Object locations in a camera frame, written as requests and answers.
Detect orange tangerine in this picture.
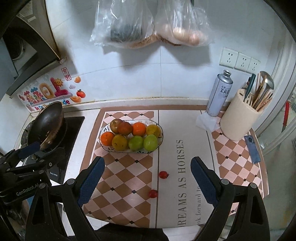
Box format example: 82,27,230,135
100,132,115,147

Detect yellow citrus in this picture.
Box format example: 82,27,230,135
112,135,128,151
146,125,162,138

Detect brown-red apple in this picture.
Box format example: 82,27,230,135
110,118,123,134

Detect dark red-orange tangerine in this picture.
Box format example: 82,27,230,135
117,121,133,136

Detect green apple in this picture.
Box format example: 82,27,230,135
143,134,158,152
128,136,144,151

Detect bright orange front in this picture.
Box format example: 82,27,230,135
132,122,147,137

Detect red cherry tomato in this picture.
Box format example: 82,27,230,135
149,189,158,198
159,171,169,179

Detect black gas stove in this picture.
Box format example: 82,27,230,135
23,116,85,184

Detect black frying pan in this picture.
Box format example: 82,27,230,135
27,101,64,151

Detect oval floral ceramic plate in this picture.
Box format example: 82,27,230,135
98,120,164,154

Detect checkered horses table mat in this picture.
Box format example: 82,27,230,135
81,109,269,228

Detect cream utensil holder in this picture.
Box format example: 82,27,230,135
220,89,263,141

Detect white tissue paper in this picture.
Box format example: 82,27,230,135
196,113,220,132

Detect black range hood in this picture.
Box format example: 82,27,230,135
1,1,63,96

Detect bundle of chopsticks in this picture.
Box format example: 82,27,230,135
243,71,274,112

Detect silver spray can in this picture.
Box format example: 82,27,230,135
206,70,233,117

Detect metal ladle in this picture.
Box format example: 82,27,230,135
258,71,274,101

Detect plastic bag dark contents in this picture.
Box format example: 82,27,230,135
90,0,157,49

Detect plastic bag with eggs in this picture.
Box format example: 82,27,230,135
154,1,213,47

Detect colourful wall sticker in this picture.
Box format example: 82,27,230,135
17,67,86,113

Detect dark handled knife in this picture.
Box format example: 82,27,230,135
243,74,256,102

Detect sliding glass door frame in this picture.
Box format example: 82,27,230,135
253,27,296,158

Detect white wall socket strip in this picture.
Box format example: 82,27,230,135
219,47,261,74

